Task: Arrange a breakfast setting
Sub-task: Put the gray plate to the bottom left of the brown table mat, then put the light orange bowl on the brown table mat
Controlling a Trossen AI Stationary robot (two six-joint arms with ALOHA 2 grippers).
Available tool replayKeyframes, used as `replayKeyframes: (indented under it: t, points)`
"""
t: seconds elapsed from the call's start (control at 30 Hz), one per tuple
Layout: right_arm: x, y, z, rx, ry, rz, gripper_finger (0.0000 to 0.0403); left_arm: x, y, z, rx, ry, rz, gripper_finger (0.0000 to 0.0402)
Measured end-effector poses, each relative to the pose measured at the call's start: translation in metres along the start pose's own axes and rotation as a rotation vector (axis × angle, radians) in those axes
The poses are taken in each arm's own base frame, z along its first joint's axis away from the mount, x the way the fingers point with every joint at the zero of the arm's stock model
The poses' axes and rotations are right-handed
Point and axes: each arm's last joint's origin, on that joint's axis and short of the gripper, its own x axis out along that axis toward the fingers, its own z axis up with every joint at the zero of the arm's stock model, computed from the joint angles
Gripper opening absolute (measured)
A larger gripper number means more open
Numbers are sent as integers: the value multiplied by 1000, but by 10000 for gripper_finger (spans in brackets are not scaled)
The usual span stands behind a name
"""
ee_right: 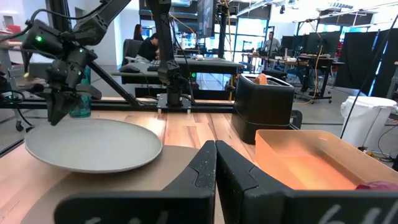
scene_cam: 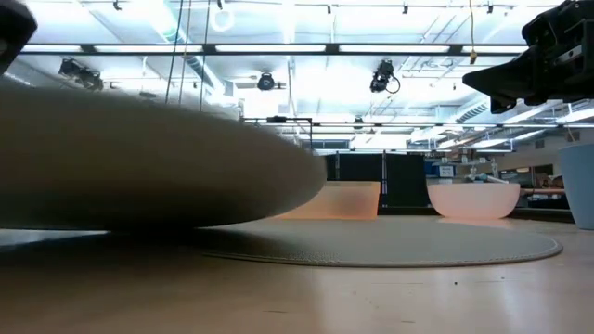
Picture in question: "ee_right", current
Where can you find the black keyboard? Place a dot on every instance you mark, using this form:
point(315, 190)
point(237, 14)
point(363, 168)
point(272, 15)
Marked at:
point(154, 65)

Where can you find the black partition curtain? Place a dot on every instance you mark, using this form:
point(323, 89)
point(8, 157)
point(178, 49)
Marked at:
point(357, 59)

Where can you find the person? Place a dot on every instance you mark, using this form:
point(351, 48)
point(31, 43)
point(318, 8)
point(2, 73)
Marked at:
point(271, 42)
point(138, 32)
point(148, 48)

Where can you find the orange translucent plastic bin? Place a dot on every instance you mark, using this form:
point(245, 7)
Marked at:
point(314, 168)

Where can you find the teal textured glass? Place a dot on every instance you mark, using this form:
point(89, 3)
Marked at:
point(83, 107)

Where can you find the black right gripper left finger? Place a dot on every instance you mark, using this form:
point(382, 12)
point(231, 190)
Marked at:
point(186, 205)

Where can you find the black computer mouse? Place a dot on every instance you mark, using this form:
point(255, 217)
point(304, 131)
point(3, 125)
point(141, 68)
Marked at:
point(129, 69)

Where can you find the grey office chair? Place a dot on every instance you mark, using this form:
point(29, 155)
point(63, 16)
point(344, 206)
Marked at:
point(130, 49)

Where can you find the black toaster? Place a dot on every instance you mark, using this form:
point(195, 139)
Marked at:
point(262, 109)

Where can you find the cluttered work table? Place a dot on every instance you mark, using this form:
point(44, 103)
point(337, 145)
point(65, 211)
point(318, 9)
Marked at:
point(298, 60)

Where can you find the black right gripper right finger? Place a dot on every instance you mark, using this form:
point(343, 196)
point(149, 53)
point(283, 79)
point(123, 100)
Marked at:
point(264, 205)

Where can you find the white trash bin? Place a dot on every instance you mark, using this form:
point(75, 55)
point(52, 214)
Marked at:
point(367, 121)

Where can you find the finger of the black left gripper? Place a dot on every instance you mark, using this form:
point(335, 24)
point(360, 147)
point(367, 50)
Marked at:
point(70, 104)
point(54, 105)

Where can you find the black desk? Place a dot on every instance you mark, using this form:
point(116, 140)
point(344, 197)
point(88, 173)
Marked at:
point(211, 67)

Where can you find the black monitor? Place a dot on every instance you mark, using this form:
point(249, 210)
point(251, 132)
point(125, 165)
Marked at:
point(206, 17)

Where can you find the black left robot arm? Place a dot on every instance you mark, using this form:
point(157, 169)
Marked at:
point(168, 46)

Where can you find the toasted bagel half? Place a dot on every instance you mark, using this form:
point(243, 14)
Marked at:
point(261, 79)

